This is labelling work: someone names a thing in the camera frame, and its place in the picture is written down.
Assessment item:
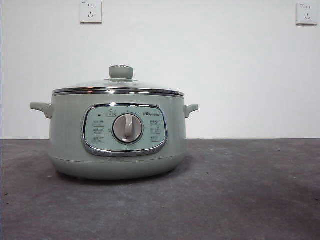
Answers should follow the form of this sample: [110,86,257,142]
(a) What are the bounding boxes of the green electric cooking pot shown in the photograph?
[29,93,200,181]

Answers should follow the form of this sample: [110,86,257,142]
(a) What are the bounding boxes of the white wall socket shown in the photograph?
[79,0,103,25]
[295,2,318,26]

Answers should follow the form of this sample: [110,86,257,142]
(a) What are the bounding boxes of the glass lid with green knob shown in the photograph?
[51,64,185,98]

